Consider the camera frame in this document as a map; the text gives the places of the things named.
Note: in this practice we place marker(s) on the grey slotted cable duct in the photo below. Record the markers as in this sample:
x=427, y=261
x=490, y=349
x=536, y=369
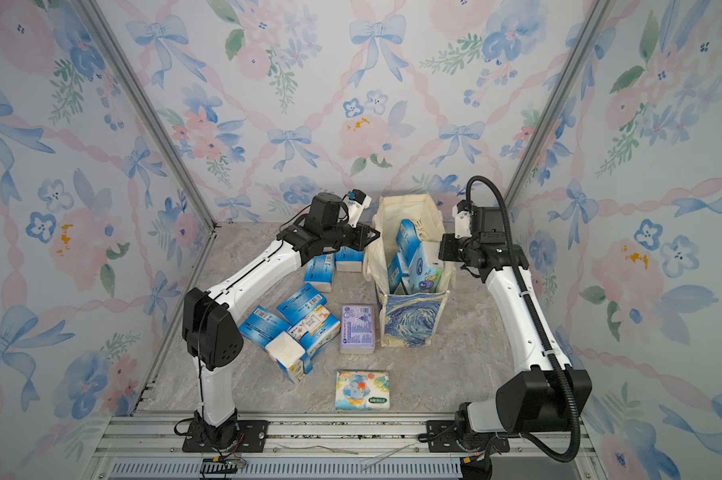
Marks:
x=288, y=468

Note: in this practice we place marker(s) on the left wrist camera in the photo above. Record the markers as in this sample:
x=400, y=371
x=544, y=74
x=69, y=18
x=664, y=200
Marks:
x=356, y=202

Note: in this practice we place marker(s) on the floral orange blue tissue pack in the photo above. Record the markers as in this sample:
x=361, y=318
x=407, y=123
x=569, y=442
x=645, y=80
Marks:
x=315, y=330

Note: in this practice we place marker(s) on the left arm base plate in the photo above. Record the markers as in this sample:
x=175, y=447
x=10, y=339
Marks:
x=233, y=436

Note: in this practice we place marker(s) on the left aluminium corner post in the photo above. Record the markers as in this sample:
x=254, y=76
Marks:
x=94, y=19

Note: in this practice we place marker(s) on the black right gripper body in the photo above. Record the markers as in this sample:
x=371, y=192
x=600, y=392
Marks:
x=458, y=249

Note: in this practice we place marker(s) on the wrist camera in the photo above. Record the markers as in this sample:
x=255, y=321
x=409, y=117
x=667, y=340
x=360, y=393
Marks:
x=356, y=202
x=462, y=216

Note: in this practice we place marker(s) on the blue tissue pack barcode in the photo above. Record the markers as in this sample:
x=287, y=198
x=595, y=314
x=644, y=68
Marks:
x=320, y=272

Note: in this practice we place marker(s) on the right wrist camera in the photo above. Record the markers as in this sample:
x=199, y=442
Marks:
x=462, y=216

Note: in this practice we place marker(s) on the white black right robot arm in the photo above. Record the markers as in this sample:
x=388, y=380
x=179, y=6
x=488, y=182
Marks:
x=545, y=396

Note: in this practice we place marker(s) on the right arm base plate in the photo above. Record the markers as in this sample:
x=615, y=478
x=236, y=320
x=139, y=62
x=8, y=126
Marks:
x=441, y=437

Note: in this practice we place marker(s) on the right aluminium corner post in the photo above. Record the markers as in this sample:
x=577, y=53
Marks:
x=583, y=46

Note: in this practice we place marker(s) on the aluminium corner post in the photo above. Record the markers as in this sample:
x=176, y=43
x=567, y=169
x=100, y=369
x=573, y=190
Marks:
x=94, y=19
x=583, y=46

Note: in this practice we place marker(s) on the white blue tissue pack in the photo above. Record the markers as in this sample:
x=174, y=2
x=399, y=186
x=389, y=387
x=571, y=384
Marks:
x=290, y=356

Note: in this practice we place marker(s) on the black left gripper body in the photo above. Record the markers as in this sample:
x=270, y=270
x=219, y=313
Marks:
x=355, y=239

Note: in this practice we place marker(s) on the colourful cartoon tissue pack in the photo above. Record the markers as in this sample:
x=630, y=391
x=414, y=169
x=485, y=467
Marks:
x=358, y=390

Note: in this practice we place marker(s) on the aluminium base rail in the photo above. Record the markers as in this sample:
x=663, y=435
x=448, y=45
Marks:
x=352, y=434

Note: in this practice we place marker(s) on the white tissue pack cartoon blue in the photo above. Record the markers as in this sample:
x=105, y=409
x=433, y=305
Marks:
x=426, y=269

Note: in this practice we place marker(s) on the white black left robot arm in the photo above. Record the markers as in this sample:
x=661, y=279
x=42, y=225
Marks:
x=210, y=317

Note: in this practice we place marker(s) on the purple tissue pack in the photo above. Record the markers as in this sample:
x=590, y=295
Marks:
x=358, y=331

